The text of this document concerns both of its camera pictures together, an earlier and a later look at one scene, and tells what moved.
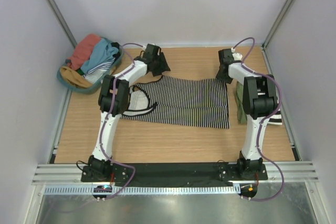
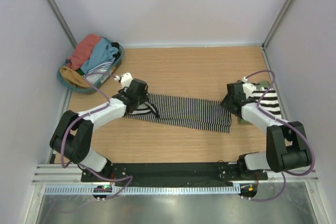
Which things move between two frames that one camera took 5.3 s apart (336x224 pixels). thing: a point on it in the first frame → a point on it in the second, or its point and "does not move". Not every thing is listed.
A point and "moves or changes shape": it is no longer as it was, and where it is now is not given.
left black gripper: [164, 67] → [143, 98]
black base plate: [179, 172] does not move
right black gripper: [228, 80] → [225, 104]
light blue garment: [102, 52] does not move
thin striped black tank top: [196, 102] moves or changes shape
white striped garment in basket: [96, 74] does not move
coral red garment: [82, 51] does not move
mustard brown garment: [74, 77] does not move
